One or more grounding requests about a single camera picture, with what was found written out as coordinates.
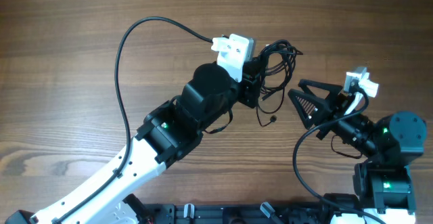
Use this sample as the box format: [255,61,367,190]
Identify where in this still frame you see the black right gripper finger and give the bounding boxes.
[288,89,333,129]
[298,79,343,99]

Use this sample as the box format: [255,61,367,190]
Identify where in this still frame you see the black cable bundle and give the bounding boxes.
[255,39,304,128]

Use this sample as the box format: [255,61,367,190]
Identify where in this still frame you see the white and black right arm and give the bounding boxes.
[288,79,427,223]

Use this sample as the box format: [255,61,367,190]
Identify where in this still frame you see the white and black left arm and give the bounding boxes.
[6,58,268,224]

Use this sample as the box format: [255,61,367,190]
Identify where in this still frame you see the black right camera cable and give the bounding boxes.
[292,85,386,224]

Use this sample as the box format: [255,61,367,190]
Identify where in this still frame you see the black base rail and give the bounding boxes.
[138,204,319,224]

